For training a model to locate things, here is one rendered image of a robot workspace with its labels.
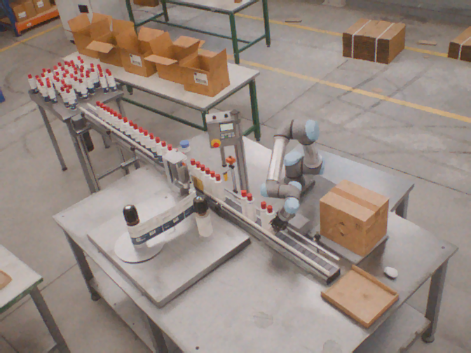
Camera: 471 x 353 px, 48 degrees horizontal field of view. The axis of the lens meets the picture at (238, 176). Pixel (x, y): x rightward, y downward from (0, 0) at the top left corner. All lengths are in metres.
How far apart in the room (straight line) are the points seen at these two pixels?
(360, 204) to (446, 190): 2.04
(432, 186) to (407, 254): 1.89
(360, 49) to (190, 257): 4.57
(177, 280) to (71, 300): 1.53
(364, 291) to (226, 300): 0.73
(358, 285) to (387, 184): 0.89
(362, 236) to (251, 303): 0.70
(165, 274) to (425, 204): 2.51
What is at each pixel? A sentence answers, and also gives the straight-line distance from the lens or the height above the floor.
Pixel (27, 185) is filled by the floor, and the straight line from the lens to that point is 5.77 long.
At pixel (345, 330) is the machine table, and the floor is 0.83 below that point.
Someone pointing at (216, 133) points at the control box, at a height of 1.39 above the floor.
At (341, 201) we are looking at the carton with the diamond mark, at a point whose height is 1.12.
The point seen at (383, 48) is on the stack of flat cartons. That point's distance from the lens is 6.93.
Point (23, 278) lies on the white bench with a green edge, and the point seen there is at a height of 0.80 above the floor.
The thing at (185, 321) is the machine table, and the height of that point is 0.83.
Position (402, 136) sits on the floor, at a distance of 5.57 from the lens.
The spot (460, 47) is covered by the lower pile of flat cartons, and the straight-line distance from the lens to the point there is 7.08.
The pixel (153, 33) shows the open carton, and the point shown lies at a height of 1.09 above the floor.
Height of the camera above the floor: 3.06
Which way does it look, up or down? 37 degrees down
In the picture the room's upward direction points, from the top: 8 degrees counter-clockwise
